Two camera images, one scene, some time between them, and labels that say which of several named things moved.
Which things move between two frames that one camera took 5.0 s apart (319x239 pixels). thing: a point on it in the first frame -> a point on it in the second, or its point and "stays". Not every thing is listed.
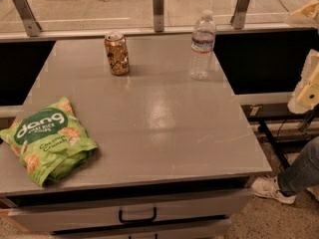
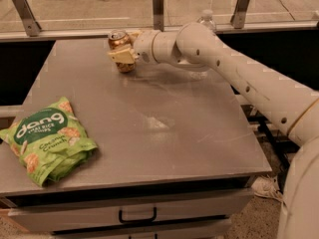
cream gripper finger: x=311 y=7 -> x=135 y=33
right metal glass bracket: x=239 y=15 stays
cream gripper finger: x=309 y=96 -> x=124 y=55
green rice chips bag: x=51 y=141 stays
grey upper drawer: x=45 y=220 stays
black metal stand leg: x=282 y=157 stays
